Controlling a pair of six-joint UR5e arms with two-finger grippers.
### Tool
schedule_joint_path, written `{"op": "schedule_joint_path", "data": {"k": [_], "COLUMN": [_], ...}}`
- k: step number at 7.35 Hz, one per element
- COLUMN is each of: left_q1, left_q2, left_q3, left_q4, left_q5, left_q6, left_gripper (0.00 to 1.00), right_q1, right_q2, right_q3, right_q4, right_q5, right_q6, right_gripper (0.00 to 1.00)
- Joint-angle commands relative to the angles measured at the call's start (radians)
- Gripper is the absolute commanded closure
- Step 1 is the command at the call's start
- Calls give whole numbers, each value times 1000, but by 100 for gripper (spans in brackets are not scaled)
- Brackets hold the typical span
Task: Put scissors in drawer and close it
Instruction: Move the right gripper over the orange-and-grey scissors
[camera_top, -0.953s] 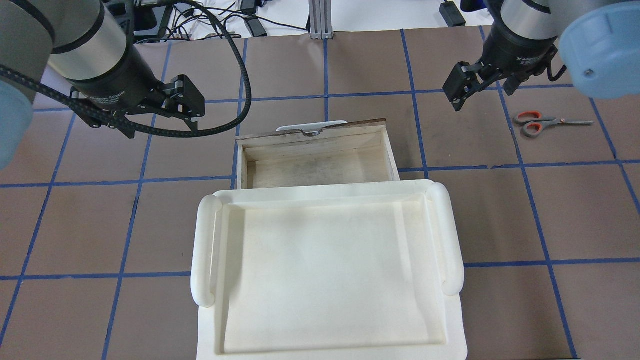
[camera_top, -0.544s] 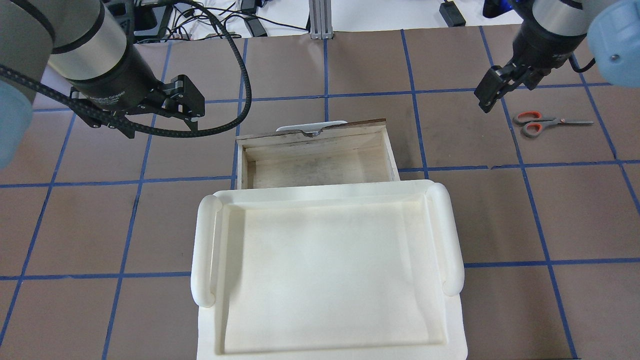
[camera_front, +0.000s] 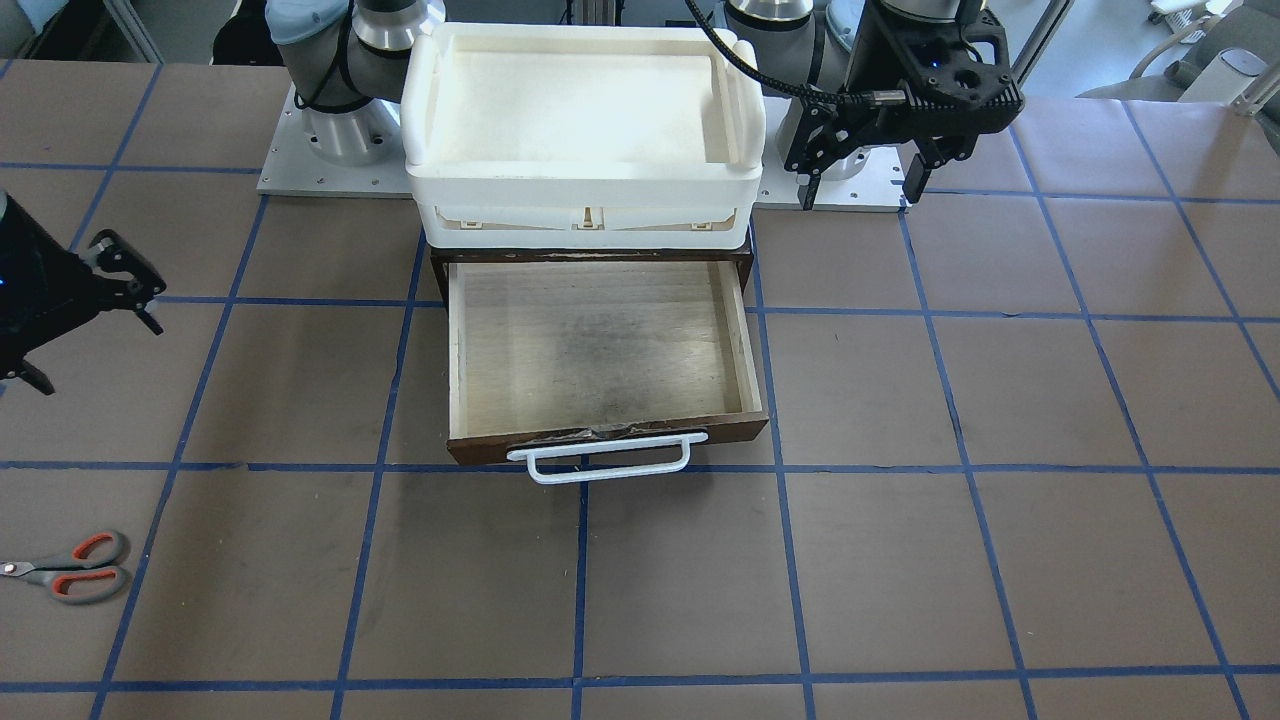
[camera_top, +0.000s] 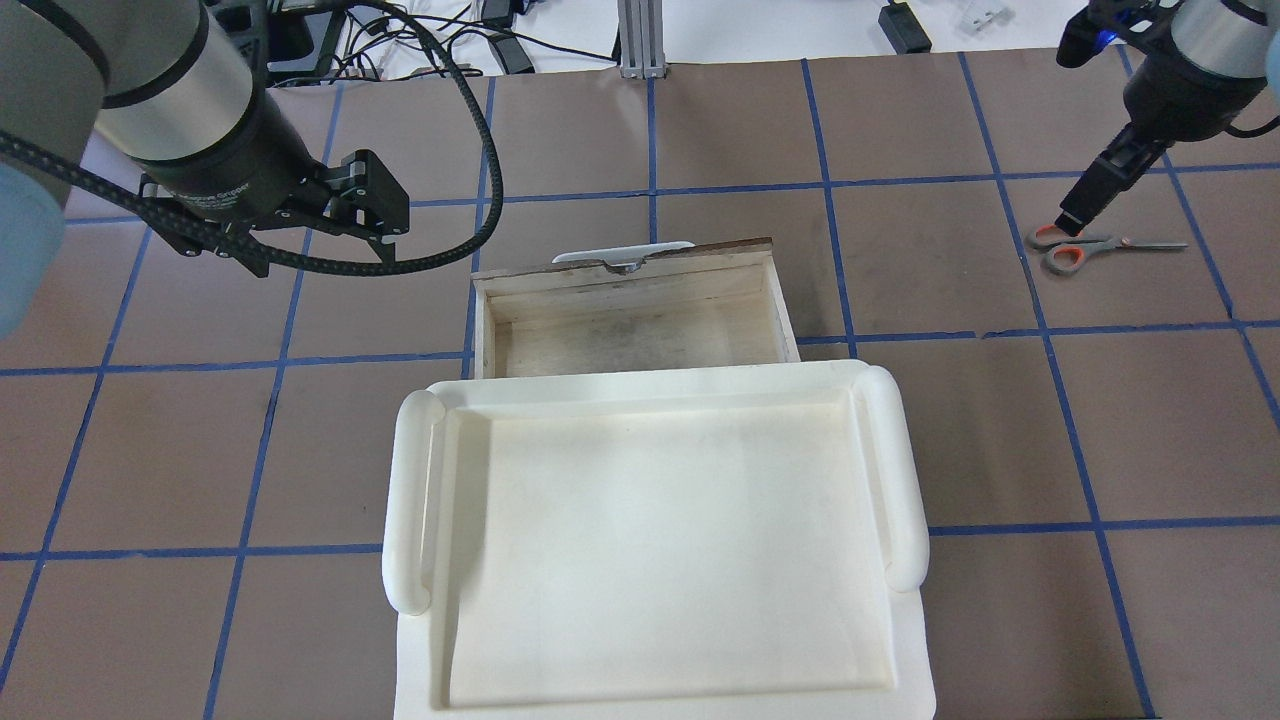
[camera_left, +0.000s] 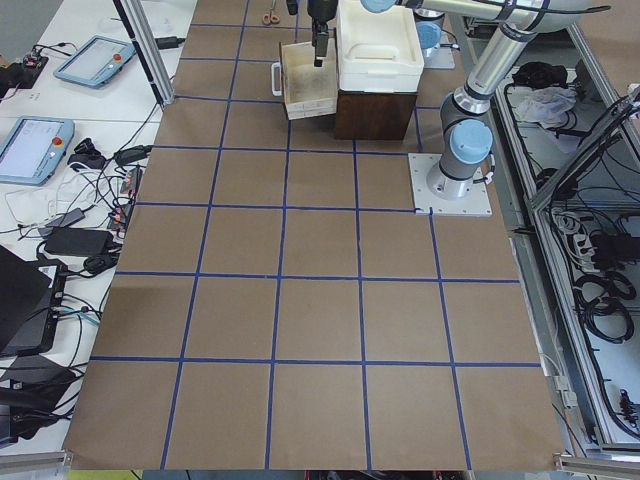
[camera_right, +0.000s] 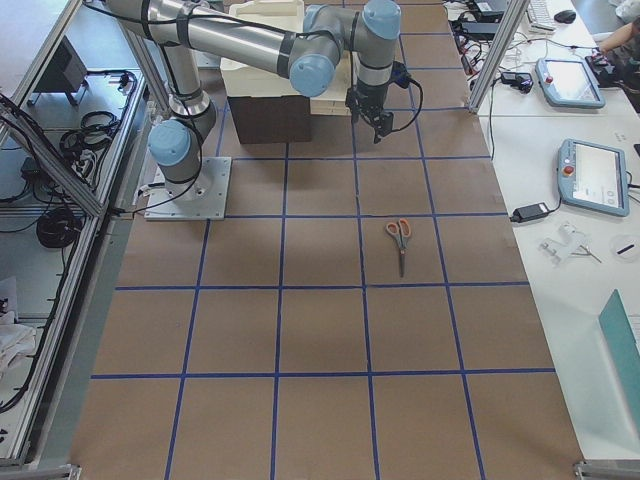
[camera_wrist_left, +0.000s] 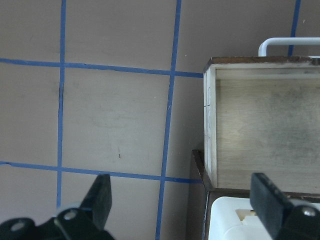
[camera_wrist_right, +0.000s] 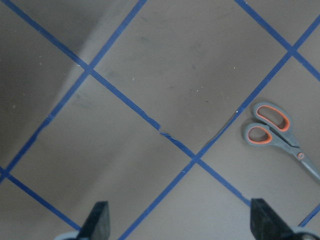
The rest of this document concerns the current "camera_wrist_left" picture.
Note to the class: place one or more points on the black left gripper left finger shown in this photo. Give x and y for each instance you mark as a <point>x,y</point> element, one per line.
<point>97,202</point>

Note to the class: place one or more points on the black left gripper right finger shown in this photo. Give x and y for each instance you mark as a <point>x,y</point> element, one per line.
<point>270,204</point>

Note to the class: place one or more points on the light wooden drawer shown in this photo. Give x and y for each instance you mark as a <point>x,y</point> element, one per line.
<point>262,115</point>

